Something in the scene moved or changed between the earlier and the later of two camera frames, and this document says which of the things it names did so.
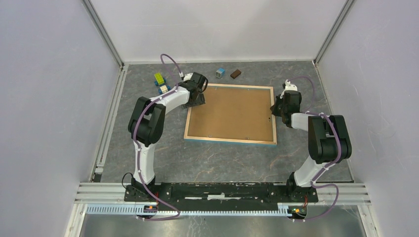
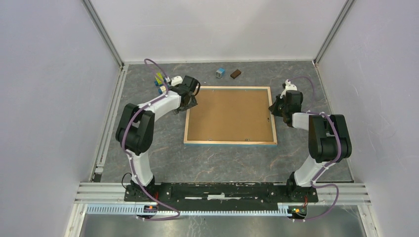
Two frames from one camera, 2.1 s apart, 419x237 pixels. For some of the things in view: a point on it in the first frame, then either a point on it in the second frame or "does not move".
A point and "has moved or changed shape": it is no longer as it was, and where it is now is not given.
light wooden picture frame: [201, 98] has moved or changed shape
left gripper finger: [199, 100] to [192, 102]
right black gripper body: [278, 107] does not move
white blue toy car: [164, 89] does not move
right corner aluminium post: [346, 7] does not move
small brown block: [235, 74] does not move
